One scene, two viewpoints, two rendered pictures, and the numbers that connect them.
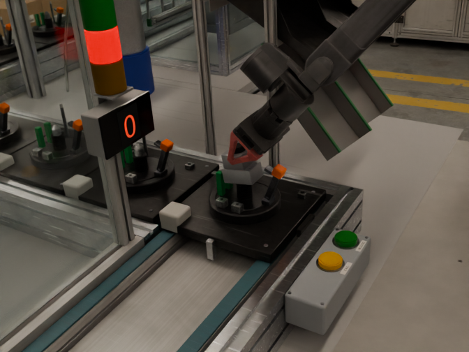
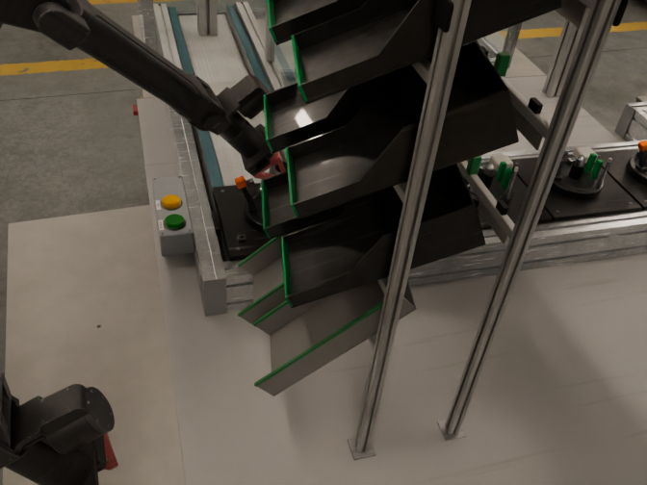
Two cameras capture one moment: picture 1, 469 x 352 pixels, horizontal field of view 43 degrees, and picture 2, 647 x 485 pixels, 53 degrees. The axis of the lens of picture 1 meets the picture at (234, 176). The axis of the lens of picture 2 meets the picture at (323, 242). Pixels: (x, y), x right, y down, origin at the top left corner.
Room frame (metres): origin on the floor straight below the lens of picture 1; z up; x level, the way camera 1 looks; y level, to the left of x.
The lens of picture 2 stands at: (1.76, -0.83, 1.86)
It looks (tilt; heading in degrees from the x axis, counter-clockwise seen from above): 40 degrees down; 128
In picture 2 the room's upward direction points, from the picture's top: 6 degrees clockwise
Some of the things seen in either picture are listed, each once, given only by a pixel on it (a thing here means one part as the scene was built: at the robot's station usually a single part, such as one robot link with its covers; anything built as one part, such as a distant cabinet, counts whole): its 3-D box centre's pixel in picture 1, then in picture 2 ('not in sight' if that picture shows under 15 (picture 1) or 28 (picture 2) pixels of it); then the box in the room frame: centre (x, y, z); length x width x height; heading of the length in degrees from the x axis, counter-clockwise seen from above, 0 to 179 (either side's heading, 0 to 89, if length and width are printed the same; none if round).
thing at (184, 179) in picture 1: (139, 159); not in sight; (1.12, 0.20, 1.01); 0.24 x 0.24 x 0.13; 57
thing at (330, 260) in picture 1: (330, 262); (171, 203); (0.80, -0.15, 0.96); 0.04 x 0.04 x 0.02
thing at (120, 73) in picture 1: (108, 75); not in sight; (0.89, 0.18, 1.28); 0.05 x 0.05 x 0.05
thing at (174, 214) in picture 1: (175, 217); not in sight; (0.96, 0.12, 0.97); 0.05 x 0.05 x 0.04; 57
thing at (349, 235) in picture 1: (345, 240); (174, 222); (0.86, -0.19, 0.96); 0.04 x 0.04 x 0.02
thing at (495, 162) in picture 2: not in sight; (486, 177); (1.26, 0.40, 1.01); 0.24 x 0.24 x 0.13; 57
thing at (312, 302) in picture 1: (329, 276); (172, 214); (0.80, -0.15, 0.93); 0.21 x 0.07 x 0.06; 147
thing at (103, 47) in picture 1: (103, 43); not in sight; (0.89, 0.18, 1.33); 0.05 x 0.05 x 0.05
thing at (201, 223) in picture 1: (245, 208); (275, 216); (0.99, -0.02, 0.96); 0.24 x 0.24 x 0.02; 57
